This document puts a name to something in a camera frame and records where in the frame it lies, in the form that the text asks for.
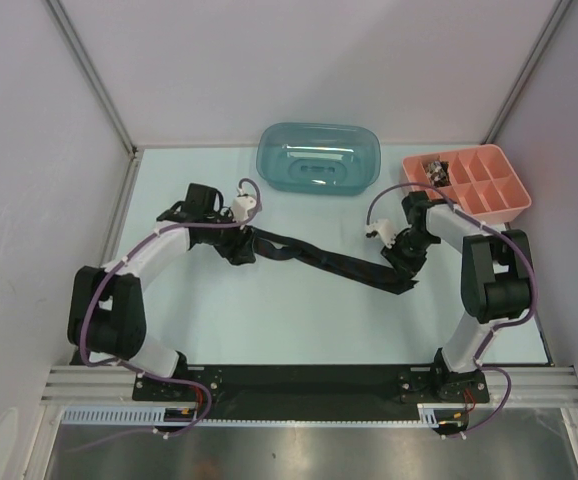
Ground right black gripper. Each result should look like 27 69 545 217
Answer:
381 230 437 285

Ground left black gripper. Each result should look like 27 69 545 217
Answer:
203 208 256 266

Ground dark striped necktie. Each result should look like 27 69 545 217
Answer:
250 227 417 295

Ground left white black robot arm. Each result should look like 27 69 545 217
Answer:
67 178 262 400

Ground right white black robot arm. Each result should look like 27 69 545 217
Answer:
365 191 537 402

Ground rolled tie in tray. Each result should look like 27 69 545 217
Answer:
423 159 451 188

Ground pink compartment organizer tray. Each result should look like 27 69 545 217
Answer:
401 144 532 224

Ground teal transparent plastic tub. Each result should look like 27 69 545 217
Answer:
256 122 382 196

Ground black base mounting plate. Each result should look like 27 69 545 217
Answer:
132 364 490 422

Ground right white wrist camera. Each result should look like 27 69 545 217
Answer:
365 219 398 249

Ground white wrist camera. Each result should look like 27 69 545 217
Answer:
230 193 260 224
365 219 398 249

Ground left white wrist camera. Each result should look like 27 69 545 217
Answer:
230 193 260 224

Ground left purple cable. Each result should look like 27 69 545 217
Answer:
80 178 263 440

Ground white slotted cable duct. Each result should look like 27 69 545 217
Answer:
62 404 458 428

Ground aluminium extrusion rail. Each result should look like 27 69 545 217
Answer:
40 366 578 408

